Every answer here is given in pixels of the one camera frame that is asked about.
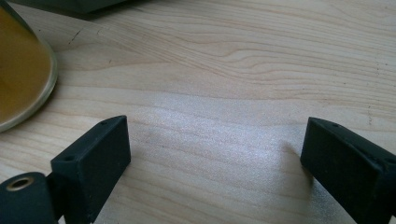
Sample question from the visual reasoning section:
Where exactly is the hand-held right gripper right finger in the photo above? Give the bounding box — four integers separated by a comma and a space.
300, 117, 396, 224

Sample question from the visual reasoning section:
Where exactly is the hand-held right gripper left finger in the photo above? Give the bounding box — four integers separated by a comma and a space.
46, 115, 132, 224

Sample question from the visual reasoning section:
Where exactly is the amber glass jar white lid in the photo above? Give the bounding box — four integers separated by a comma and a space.
0, 4, 59, 133

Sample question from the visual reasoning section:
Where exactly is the dark grey organizer tray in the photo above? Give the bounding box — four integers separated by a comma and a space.
8, 0, 152, 21

